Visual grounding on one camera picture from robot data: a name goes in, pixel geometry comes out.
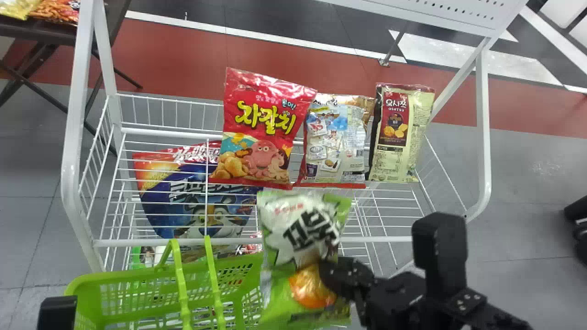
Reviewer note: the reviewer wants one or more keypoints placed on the orange snack packet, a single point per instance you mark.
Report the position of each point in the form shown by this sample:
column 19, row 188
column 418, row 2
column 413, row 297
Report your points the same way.
column 57, row 10

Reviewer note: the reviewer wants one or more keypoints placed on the blue cereal bag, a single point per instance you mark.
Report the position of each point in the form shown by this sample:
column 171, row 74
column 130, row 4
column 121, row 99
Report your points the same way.
column 183, row 192

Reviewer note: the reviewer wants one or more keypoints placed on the green snack packet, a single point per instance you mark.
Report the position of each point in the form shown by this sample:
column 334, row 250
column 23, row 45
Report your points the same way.
column 298, row 229

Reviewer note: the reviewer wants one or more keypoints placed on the white snack packet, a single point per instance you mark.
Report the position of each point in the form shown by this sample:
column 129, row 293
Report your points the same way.
column 337, row 142

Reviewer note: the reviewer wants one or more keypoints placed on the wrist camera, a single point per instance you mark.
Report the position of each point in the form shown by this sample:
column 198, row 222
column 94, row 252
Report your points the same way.
column 57, row 315
column 439, row 250

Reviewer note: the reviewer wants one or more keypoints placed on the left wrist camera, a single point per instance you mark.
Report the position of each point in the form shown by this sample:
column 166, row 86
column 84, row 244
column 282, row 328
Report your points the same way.
column 57, row 315

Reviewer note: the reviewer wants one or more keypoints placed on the beige snack packet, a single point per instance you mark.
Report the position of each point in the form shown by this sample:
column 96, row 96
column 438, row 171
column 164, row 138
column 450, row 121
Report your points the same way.
column 403, row 137

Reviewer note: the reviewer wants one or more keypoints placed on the green basket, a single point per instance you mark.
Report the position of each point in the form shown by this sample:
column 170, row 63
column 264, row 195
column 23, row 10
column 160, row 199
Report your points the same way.
column 137, row 293

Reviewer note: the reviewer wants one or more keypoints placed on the yellow snack packet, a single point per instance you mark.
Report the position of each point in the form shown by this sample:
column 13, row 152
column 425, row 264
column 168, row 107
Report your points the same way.
column 16, row 7

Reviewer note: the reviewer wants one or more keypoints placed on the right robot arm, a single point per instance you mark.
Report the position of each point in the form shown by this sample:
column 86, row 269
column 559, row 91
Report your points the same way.
column 486, row 318

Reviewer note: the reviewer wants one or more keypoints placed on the dark side table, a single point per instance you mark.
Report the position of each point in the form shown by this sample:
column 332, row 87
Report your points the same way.
column 36, row 32

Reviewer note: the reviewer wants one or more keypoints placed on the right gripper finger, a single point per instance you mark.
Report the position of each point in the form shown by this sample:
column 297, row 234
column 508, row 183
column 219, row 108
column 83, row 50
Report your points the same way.
column 348, row 277

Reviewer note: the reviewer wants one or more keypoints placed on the red snack packet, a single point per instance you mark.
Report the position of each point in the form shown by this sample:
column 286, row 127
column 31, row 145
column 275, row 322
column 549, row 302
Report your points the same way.
column 263, row 114

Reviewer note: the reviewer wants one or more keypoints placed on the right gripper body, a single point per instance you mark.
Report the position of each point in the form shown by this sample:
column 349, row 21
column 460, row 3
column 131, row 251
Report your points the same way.
column 394, row 302

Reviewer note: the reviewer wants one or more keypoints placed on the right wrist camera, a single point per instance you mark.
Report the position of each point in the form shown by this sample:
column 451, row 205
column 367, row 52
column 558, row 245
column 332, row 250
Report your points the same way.
column 439, row 250

